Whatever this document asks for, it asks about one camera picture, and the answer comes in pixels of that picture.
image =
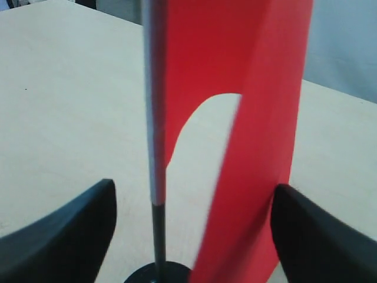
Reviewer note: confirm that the red flag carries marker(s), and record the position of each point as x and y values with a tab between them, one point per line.
196	50

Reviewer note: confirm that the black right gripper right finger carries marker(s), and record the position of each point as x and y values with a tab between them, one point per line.
314	246

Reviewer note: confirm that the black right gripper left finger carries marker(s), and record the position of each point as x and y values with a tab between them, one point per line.
68	245

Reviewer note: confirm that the black round plastic object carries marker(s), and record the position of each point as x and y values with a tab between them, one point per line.
175	272

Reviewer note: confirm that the white backdrop cloth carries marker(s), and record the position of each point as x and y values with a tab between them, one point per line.
341	52

